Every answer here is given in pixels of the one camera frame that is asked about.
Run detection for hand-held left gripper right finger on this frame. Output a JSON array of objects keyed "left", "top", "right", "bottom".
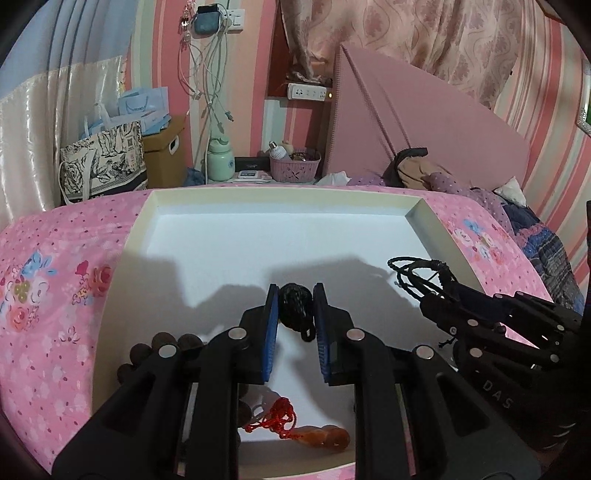
[{"left": 312, "top": 282, "right": 542, "bottom": 480}]

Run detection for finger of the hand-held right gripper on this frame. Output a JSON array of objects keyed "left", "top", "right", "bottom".
[
  {"left": 419, "top": 279, "right": 585, "bottom": 337},
  {"left": 438, "top": 318, "right": 572, "bottom": 370}
]

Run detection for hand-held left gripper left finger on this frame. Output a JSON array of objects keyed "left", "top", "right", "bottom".
[{"left": 52, "top": 282, "right": 281, "bottom": 480}]

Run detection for black leather bracelet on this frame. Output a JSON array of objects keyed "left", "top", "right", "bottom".
[{"left": 387, "top": 256, "right": 458, "bottom": 301}]

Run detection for white shallow tray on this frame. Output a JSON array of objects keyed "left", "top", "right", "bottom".
[{"left": 90, "top": 187, "right": 485, "bottom": 472}]

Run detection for wooden bead bracelet amber pendant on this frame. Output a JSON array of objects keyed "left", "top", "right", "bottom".
[{"left": 116, "top": 332, "right": 350, "bottom": 457}]

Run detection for dark blue patterned quilt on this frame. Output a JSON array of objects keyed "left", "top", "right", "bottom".
[{"left": 501, "top": 203, "right": 585, "bottom": 305}]

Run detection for white pillow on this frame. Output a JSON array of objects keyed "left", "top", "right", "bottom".
[{"left": 493, "top": 176, "right": 528, "bottom": 207}]

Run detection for purple dotted blanket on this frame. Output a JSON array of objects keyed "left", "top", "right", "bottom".
[{"left": 346, "top": 171, "right": 513, "bottom": 232}]

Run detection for white tissue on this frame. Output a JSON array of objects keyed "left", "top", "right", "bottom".
[{"left": 316, "top": 170, "right": 352, "bottom": 186}]

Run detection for brown cloth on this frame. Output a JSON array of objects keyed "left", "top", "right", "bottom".
[{"left": 398, "top": 158, "right": 437, "bottom": 191}]

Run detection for pink plastic basket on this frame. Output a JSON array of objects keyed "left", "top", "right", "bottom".
[{"left": 269, "top": 151, "right": 322, "bottom": 183}]

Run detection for pink headboard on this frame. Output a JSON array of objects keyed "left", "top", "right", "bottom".
[{"left": 323, "top": 44, "right": 532, "bottom": 190}]

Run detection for green bottle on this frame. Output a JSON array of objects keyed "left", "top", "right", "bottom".
[{"left": 205, "top": 135, "right": 235, "bottom": 184}]

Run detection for brown cardboard box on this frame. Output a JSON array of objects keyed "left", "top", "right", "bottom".
[{"left": 142, "top": 116, "right": 188, "bottom": 189}]

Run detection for pink floral bedsheet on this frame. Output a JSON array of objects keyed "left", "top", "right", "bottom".
[{"left": 0, "top": 182, "right": 555, "bottom": 480}]

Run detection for white power strip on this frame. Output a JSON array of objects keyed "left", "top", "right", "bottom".
[{"left": 286, "top": 83, "right": 334, "bottom": 101}]

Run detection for black white floral tote bag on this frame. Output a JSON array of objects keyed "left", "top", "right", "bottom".
[{"left": 60, "top": 121, "right": 148, "bottom": 206}]

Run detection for light blue gift bag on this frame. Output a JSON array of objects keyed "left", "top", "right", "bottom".
[{"left": 117, "top": 87, "right": 171, "bottom": 134}]

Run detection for pale blue paper bag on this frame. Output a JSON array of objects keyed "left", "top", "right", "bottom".
[{"left": 83, "top": 104, "right": 121, "bottom": 139}]

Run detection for pink patterned curtain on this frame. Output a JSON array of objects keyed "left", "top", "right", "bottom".
[{"left": 277, "top": 0, "right": 541, "bottom": 112}]

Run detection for cream satin curtain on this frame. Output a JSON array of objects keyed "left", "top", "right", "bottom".
[{"left": 0, "top": 55, "right": 127, "bottom": 222}]

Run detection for blue charger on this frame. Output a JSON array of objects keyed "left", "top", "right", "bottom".
[{"left": 193, "top": 4, "right": 222, "bottom": 35}]

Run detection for hanging bead charm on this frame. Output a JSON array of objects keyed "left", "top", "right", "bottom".
[{"left": 181, "top": 0, "right": 194, "bottom": 44}]

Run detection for light blue curtain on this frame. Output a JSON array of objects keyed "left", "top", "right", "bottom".
[{"left": 0, "top": 0, "right": 139, "bottom": 102}]

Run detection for white charging cables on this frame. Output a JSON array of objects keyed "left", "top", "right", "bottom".
[{"left": 185, "top": 32, "right": 236, "bottom": 139}]

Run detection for white wall socket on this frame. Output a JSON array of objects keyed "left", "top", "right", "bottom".
[{"left": 221, "top": 7, "right": 244, "bottom": 33}]

